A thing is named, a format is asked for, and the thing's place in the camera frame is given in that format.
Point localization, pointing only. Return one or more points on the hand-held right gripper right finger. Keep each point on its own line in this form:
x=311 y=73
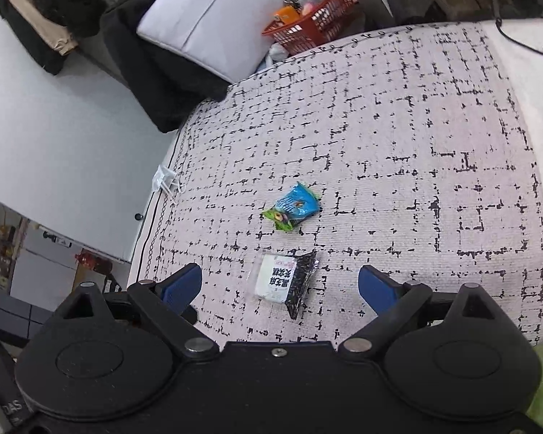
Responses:
x=375 y=289

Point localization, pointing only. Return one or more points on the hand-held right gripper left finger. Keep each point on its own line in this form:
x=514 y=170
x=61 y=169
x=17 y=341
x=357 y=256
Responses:
x=183 y=287

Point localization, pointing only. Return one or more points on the white and black snack packet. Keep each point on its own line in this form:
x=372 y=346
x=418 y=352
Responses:
x=276 y=280

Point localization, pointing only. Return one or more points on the grey cabinet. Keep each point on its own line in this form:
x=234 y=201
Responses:
x=9 y=307

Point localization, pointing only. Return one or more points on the blue and green snack packet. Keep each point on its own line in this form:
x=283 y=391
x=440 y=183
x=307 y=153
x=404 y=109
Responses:
x=296 y=203

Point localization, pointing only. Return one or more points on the cluttered kitchen shelf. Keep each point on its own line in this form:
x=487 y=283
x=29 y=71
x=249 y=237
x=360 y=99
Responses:
x=0 y=244

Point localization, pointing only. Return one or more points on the white power strip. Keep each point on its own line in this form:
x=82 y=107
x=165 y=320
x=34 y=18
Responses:
x=56 y=237

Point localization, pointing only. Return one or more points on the white black patterned bedspread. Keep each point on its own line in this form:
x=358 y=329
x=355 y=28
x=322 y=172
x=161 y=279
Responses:
x=366 y=144

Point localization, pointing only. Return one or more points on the black clothing pile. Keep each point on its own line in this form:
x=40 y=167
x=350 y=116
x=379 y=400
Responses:
x=163 y=86

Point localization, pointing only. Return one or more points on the orange plastic basket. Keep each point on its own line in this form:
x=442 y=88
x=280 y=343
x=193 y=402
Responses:
x=316 y=22

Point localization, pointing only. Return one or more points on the white tote bag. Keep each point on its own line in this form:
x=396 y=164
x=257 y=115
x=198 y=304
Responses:
x=217 y=13

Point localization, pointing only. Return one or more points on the orange packet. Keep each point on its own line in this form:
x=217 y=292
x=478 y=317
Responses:
x=286 y=12

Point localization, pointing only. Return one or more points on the hanging black jacket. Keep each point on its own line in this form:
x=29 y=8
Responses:
x=72 y=9

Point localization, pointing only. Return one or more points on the hanging beige garment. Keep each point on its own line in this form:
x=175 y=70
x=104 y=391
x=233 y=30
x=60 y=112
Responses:
x=36 y=18

